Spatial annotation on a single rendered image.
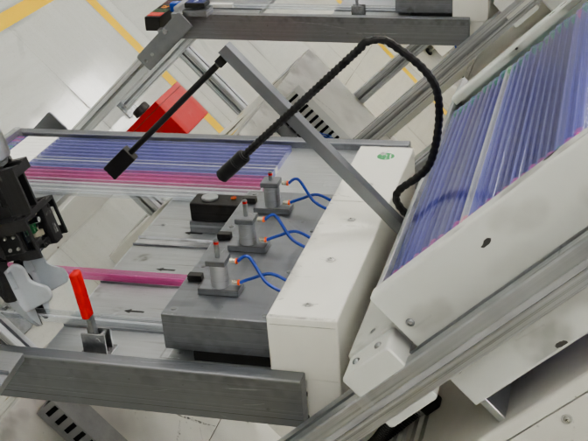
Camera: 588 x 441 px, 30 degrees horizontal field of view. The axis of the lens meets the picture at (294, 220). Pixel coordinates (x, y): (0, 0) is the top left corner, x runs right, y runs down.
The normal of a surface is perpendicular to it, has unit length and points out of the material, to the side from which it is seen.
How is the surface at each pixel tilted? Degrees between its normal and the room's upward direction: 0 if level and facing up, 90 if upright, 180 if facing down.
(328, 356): 90
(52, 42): 0
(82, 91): 0
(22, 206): 90
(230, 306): 48
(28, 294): 90
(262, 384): 90
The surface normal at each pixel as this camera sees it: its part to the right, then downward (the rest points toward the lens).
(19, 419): 0.66, -0.56
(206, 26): -0.26, 0.44
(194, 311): -0.07, -0.90
